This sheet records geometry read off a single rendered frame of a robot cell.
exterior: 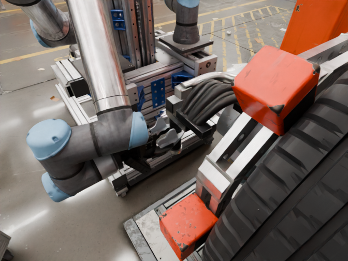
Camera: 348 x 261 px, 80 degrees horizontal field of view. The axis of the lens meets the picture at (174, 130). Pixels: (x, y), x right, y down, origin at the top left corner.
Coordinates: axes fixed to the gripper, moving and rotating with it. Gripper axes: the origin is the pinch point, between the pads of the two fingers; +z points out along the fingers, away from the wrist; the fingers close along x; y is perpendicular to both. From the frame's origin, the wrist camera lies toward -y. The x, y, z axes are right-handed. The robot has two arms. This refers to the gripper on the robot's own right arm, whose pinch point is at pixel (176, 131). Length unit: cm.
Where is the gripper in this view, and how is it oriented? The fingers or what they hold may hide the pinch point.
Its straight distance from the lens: 62.4
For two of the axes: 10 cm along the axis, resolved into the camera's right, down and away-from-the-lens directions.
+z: 8.1, -4.1, 4.1
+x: -5.8, -5.7, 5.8
